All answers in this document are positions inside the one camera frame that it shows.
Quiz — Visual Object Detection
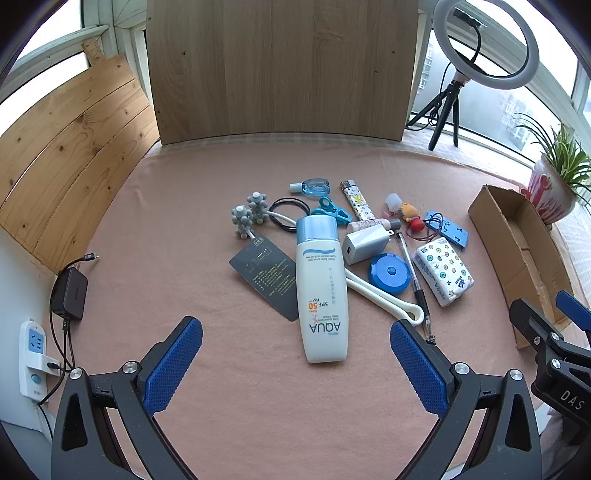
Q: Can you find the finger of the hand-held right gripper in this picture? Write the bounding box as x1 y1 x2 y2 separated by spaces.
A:
555 290 591 332
509 298 571 356

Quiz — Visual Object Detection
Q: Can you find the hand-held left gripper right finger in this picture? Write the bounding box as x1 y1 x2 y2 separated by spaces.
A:
390 319 543 480

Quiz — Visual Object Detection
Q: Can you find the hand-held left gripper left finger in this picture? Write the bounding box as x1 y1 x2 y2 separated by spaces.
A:
51 316 204 480

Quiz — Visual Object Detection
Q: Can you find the cardboard box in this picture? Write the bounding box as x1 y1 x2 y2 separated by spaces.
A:
468 185 583 352

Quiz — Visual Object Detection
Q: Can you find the silver pen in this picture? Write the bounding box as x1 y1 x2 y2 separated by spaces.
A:
397 232 437 345

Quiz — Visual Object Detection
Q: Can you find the patterned tissue pack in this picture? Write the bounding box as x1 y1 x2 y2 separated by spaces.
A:
412 239 476 309

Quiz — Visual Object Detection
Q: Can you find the blue round tape measure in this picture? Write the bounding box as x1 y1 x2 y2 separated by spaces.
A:
368 253 412 296

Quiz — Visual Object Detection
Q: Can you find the white sunscreen bottle blue cap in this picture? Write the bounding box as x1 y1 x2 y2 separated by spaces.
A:
295 215 350 364

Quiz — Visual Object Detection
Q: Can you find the blue phone stand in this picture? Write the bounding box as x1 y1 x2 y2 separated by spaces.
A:
424 210 470 250

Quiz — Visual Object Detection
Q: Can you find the white charger plug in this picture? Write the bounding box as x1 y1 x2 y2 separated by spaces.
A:
342 226 400 266

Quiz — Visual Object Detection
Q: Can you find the dark grey card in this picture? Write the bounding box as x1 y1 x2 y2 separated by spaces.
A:
229 236 302 323

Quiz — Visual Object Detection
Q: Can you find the small pink bottle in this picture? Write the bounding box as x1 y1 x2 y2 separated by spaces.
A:
347 218 393 236

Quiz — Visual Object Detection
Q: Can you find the cartoon figure keychain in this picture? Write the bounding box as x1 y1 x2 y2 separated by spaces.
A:
397 198 426 234

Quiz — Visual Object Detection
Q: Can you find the grey ball massage roller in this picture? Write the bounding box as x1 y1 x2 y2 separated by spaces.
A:
231 191 424 326

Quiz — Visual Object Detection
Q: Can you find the patterned lighter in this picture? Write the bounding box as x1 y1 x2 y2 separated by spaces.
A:
340 180 374 222

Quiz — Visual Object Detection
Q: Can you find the blue plastic clip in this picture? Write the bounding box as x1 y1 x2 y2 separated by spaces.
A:
310 196 353 230

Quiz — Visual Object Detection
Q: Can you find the black hair tie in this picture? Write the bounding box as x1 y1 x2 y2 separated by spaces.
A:
268 198 311 232

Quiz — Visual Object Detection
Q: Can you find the blue eye drop bottle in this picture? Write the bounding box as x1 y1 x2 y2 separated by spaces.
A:
289 178 332 197

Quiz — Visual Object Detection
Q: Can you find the red white plant pot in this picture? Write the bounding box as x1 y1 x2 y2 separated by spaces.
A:
510 111 591 227

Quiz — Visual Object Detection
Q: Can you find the black power adapter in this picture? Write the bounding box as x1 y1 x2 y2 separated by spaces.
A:
50 268 90 320

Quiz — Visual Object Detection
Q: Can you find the white power strip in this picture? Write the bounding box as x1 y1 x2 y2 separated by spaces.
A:
18 318 62 400

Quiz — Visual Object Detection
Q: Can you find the pink felt mat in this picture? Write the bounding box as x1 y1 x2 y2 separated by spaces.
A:
39 134 591 480

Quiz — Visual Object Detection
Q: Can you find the pine wood panel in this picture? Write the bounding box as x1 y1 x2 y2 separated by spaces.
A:
0 54 160 274

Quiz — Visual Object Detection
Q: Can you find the black tripod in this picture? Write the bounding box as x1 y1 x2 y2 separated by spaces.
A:
405 0 540 151

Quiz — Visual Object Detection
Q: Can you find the light wooden board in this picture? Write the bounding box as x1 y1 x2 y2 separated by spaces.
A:
146 0 420 147

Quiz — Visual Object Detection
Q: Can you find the black adapter cable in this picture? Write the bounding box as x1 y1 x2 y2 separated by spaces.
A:
39 252 100 418

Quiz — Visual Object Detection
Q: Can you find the black ring light cable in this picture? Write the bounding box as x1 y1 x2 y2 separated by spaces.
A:
406 9 484 129

